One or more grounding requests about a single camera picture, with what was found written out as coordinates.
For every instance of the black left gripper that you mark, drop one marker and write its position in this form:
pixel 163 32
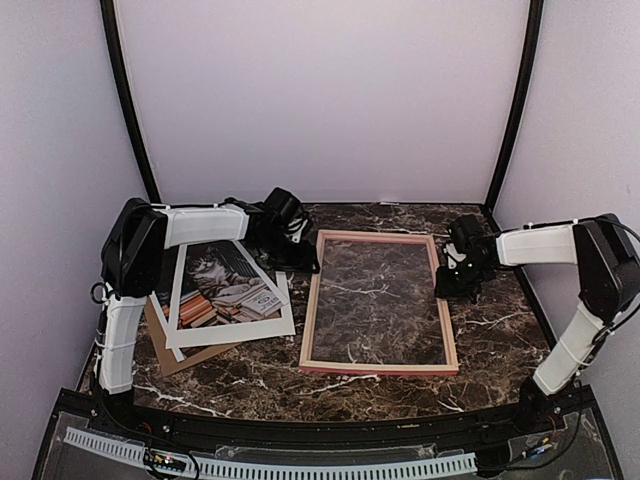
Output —
pixel 302 262

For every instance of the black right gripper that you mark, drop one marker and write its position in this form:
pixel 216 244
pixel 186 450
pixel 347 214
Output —
pixel 445 288

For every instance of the white photo mat board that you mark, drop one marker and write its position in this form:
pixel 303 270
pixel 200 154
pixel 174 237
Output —
pixel 235 335

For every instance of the clear acrylic sheet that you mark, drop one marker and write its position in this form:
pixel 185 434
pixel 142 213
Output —
pixel 376 305

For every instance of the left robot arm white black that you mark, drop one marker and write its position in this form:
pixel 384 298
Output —
pixel 133 252

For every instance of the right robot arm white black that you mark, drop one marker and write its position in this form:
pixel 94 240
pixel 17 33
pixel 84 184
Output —
pixel 601 252

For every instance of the cat and books photo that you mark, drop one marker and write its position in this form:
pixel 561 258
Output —
pixel 225 290

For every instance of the brown cardboard backing board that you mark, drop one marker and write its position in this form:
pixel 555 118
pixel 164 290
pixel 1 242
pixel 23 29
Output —
pixel 172 361

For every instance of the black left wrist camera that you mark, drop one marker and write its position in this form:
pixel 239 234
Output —
pixel 282 207

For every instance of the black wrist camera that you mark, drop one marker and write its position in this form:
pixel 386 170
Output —
pixel 282 207
pixel 465 232

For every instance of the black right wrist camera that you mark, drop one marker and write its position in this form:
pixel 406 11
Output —
pixel 465 232

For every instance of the black front table rail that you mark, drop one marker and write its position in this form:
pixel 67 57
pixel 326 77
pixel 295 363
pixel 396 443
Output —
pixel 481 429

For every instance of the black left corner post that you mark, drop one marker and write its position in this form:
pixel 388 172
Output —
pixel 126 99

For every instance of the black corner post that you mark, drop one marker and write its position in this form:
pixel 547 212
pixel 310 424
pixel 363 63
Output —
pixel 517 107
pixel 126 99

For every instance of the black right corner post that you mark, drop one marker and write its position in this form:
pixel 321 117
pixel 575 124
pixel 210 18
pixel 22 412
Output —
pixel 517 107

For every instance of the white slotted cable duct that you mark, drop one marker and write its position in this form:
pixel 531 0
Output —
pixel 267 464

